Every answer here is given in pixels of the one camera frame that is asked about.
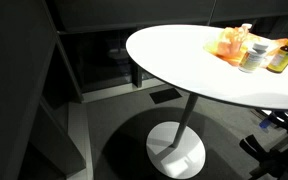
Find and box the black clamp stand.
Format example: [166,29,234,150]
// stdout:
[238,133,288,180]

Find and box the small blue item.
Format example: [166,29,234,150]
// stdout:
[258,118,274,130]

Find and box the amber bottle yellow cap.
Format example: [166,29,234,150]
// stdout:
[266,38,288,74]

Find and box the white table pedestal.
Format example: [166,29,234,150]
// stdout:
[145,93,207,180]

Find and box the orange plastic bag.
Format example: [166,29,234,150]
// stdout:
[202,24,288,68]

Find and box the white pill bottle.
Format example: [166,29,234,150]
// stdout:
[238,41,270,74]

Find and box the black floor plate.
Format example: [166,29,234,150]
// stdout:
[149,87,183,105]

